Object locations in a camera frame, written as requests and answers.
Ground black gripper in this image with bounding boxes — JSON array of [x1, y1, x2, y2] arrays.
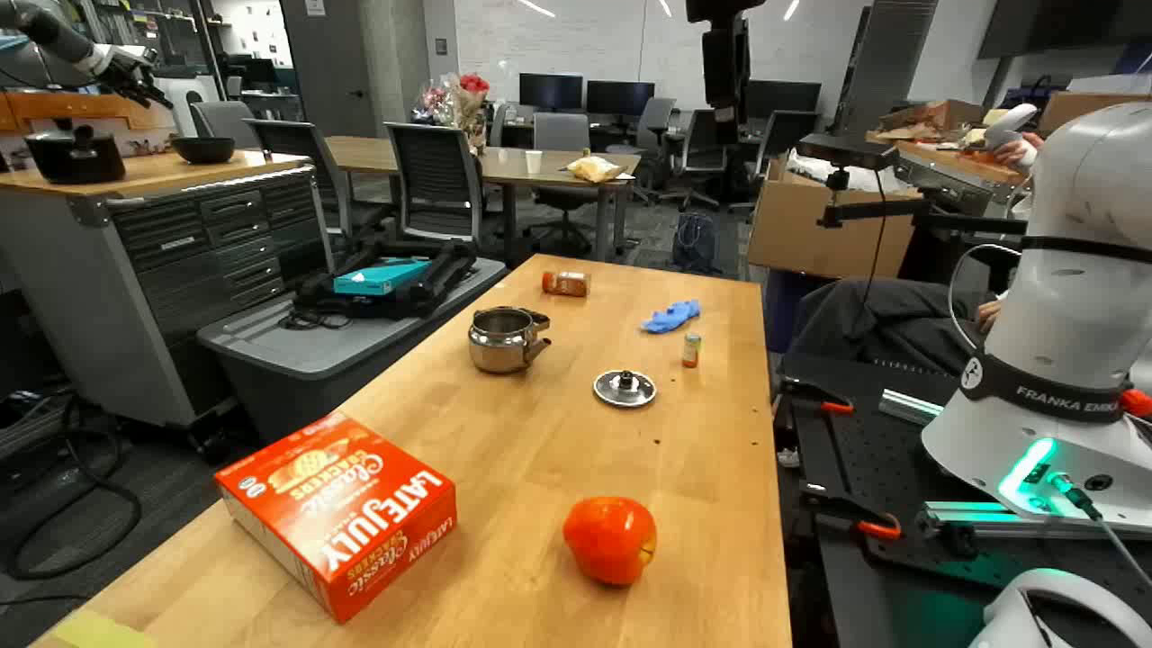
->
[[697, 14, 757, 124]]

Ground steel kettle lid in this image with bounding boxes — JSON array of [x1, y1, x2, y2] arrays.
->
[[591, 364, 661, 414]]

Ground steel kettle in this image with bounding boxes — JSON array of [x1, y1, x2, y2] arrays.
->
[[464, 302, 553, 377]]

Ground dark computer monitor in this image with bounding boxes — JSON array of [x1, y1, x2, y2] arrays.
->
[[582, 79, 660, 124], [514, 70, 588, 114], [740, 76, 828, 124]]

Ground yellow bag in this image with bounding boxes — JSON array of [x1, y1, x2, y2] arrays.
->
[[565, 152, 625, 186]]

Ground large cardboard box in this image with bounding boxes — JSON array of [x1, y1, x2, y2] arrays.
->
[[744, 167, 921, 283]]

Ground open cardboard box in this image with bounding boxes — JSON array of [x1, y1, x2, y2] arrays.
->
[[878, 96, 991, 152]]

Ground blue cloth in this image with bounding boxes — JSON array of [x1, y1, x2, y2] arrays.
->
[[640, 299, 705, 337]]

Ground wooden meeting table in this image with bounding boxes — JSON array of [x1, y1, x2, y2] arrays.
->
[[320, 132, 648, 263]]

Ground orange-brown spice bottle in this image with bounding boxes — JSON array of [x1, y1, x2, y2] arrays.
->
[[535, 266, 592, 302]]

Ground flower gift basket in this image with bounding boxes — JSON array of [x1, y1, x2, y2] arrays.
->
[[418, 72, 498, 156]]

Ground dark gray fabric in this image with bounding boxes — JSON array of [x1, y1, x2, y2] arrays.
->
[[786, 274, 999, 377]]

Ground white handheld controller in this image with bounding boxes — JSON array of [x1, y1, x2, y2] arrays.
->
[[980, 101, 1044, 156]]

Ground gray mesh office chair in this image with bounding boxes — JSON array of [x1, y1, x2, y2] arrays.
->
[[249, 114, 360, 236], [189, 96, 261, 156], [382, 120, 490, 252]]

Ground black bag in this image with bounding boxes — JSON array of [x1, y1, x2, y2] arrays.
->
[[283, 236, 477, 331]]

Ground aluminium extrusion bar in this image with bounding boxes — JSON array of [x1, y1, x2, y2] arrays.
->
[[921, 498, 1152, 533], [878, 384, 950, 425]]

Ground teal case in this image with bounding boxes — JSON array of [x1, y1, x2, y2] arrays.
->
[[332, 257, 434, 299]]

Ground orange toy tomato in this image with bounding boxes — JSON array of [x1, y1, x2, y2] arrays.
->
[[562, 494, 661, 589]]

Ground gray plastic bin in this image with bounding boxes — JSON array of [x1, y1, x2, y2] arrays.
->
[[194, 252, 510, 442]]

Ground black breadboard table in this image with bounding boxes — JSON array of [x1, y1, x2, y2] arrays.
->
[[769, 346, 1152, 648]]

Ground black bowl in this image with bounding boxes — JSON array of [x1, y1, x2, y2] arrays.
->
[[169, 132, 238, 169]]

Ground orange cracker box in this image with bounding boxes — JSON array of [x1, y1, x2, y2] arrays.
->
[[211, 414, 462, 626]]

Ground white curved plastic object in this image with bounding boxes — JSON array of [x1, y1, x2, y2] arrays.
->
[[967, 564, 1152, 648]]

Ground gray drawer cabinet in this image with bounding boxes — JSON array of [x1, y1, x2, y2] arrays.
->
[[0, 149, 339, 432]]

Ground orange wooden board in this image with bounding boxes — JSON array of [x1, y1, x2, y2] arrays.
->
[[0, 90, 178, 156]]

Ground black cooking pot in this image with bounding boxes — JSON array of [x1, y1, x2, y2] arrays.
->
[[24, 124, 129, 186]]

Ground yellow sponge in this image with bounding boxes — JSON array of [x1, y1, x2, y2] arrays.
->
[[48, 607, 160, 648]]

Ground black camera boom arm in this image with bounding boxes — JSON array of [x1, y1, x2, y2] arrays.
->
[[818, 167, 1038, 236]]

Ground black clamp orange handle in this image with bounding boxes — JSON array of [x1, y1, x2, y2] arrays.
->
[[801, 482, 907, 548], [775, 373, 861, 420]]

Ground gray robot base cable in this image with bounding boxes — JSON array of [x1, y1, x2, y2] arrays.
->
[[1050, 467, 1152, 589]]

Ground black floor cables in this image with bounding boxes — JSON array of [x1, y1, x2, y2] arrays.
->
[[0, 391, 152, 588]]

